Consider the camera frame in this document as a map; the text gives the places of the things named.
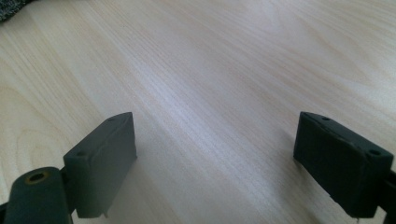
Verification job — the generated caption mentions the grey fuzzy cloth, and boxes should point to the grey fuzzy cloth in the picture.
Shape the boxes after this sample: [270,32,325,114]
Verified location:
[0,0,35,23]

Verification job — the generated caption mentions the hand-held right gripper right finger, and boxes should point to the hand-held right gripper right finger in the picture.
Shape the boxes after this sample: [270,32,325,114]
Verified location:
[292,110,395,219]

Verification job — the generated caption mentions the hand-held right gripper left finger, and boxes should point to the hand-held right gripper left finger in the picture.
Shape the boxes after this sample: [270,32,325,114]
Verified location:
[63,111,138,219]

